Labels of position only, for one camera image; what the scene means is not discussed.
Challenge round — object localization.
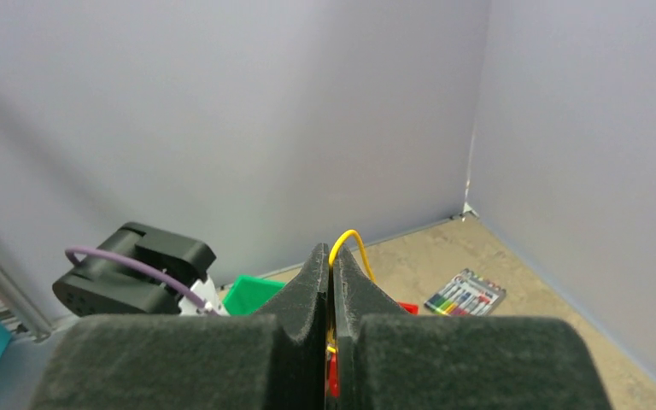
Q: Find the green plastic bin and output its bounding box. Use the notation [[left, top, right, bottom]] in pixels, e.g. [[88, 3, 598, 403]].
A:
[[223, 275, 285, 316]]

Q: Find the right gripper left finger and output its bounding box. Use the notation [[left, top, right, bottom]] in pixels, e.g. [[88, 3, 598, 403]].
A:
[[31, 243, 330, 409]]

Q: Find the yellow cable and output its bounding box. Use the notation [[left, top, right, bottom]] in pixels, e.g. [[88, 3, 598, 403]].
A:
[[327, 229, 378, 284]]

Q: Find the red plastic bin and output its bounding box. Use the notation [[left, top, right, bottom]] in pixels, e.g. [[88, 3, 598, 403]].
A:
[[398, 302, 419, 315]]

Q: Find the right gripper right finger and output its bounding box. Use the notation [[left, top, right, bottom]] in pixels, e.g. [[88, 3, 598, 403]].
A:
[[332, 249, 611, 409]]

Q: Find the marker pen pack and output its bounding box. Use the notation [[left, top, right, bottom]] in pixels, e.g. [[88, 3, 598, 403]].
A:
[[424, 269, 507, 317]]

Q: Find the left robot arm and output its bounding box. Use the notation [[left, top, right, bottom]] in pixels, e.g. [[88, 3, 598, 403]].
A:
[[52, 222, 228, 317]]

